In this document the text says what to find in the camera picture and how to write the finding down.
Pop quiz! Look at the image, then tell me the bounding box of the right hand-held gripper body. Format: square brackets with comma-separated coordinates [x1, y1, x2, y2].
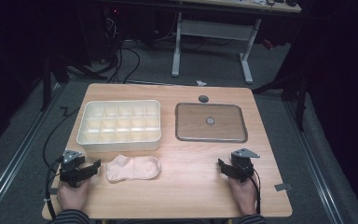
[230, 147, 261, 184]

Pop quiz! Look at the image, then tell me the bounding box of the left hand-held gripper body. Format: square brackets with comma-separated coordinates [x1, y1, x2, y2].
[58, 149, 87, 189]

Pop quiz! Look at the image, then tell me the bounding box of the pale pink sock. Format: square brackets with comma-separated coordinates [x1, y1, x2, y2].
[104, 154, 162, 183]

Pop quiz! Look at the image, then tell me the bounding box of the cream divided storage box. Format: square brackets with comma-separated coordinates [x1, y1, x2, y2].
[76, 99, 162, 153]

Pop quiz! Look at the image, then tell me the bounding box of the person's left hand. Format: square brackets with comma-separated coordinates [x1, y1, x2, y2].
[56, 176, 91, 213]

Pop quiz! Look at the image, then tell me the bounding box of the person's right hand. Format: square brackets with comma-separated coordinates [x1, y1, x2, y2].
[227, 174, 259, 217]

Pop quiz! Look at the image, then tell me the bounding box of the grey tape piece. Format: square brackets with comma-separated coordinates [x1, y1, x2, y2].
[274, 182, 293, 192]

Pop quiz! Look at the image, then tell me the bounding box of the black metal stand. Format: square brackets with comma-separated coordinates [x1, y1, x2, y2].
[39, 50, 71, 113]
[251, 69, 310, 133]

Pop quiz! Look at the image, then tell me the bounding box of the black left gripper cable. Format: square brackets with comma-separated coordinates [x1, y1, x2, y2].
[43, 157, 63, 220]

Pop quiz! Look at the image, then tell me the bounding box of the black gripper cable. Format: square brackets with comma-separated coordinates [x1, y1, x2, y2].
[251, 172, 262, 216]
[43, 157, 63, 220]

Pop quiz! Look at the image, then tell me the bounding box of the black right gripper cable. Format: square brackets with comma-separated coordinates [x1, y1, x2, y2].
[251, 172, 262, 216]

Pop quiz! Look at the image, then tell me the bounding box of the black floor cable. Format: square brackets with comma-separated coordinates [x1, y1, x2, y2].
[42, 105, 81, 162]

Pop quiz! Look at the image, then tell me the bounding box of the metal floor rail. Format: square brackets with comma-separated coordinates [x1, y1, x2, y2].
[282, 100, 345, 224]
[0, 83, 63, 219]

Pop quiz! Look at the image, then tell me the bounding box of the black cable bundle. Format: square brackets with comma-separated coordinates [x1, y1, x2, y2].
[98, 7, 142, 85]

